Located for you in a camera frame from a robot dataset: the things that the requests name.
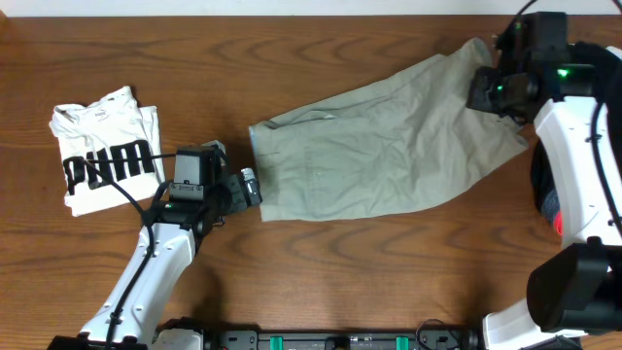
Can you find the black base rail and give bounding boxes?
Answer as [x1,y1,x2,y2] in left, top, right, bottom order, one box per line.
[210,326,484,350]

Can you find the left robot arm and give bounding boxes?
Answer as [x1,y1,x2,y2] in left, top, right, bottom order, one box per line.
[49,168,262,350]

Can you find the black garment with red tag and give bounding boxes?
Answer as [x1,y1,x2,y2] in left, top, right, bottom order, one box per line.
[529,41,622,237]

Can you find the white Puma t-shirt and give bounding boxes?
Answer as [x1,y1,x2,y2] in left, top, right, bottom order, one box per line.
[50,86,165,217]

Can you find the khaki green shorts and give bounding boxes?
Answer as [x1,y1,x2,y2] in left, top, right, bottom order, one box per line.
[249,38,528,222]

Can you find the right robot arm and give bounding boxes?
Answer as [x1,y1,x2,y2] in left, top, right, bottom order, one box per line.
[467,61,621,349]

